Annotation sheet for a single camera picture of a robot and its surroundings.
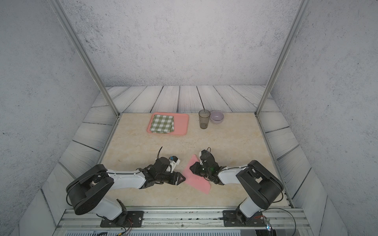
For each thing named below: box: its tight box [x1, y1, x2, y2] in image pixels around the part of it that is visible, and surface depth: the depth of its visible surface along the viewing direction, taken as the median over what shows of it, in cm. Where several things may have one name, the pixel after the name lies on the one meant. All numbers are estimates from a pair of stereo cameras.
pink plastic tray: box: [146, 112, 189, 136], surface depth 117 cm
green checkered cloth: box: [150, 114, 175, 134], surface depth 115 cm
